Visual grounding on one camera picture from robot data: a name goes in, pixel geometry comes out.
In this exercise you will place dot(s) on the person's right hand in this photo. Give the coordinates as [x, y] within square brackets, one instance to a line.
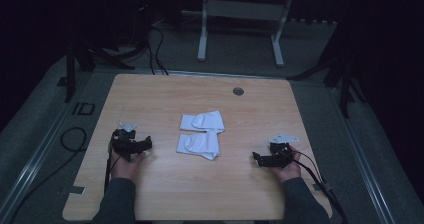
[288, 170]

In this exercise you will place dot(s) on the grey table grommet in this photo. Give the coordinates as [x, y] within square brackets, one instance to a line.
[238, 91]

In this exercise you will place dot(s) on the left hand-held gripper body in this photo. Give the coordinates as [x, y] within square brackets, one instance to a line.
[124, 141]

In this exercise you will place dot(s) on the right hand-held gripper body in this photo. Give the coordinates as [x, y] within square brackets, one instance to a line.
[279, 152]

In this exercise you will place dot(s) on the white sock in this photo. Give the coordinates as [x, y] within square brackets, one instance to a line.
[203, 121]
[200, 145]

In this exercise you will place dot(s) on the grey tape piece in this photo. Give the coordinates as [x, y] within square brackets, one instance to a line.
[322, 186]
[77, 190]

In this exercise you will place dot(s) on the black tripod stand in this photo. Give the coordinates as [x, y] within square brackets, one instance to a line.
[340, 70]
[80, 55]

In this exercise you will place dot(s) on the white metal table frame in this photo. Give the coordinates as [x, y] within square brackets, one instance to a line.
[242, 14]

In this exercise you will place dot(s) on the person's left hand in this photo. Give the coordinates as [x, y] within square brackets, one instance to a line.
[126, 166]

